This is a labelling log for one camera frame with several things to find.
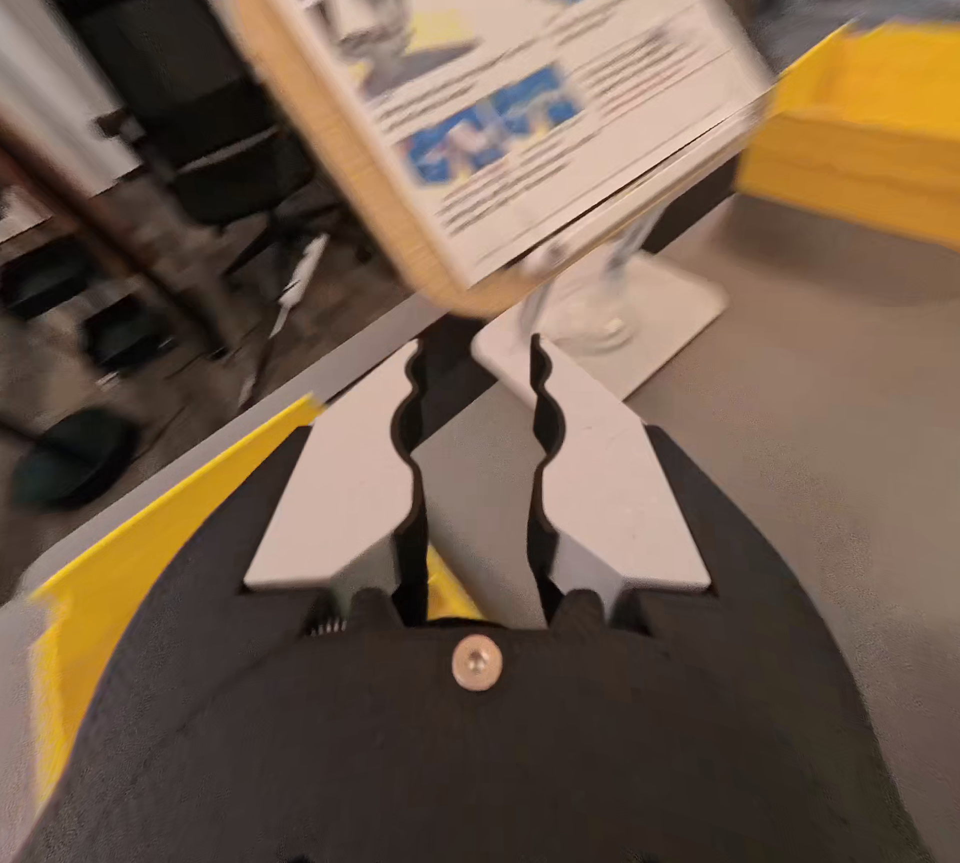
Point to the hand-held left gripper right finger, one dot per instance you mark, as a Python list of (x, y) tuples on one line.
[(615, 495)]

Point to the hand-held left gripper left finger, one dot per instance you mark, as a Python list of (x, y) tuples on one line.
[(337, 488)]

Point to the yellow plastic bin with divider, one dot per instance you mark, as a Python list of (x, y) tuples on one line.
[(862, 150)]

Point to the black box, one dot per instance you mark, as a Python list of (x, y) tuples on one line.
[(127, 338), (45, 278)]

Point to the dark round floor object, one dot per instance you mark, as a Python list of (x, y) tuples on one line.
[(75, 458)]

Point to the wooden sign board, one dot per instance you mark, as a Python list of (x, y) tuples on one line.
[(330, 150)]

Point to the brown wooden table leg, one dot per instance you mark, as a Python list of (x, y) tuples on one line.
[(112, 233)]

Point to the printed paper sheet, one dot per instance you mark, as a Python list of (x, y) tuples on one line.
[(487, 90)]

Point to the black office chair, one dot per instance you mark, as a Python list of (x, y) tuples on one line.
[(187, 90)]

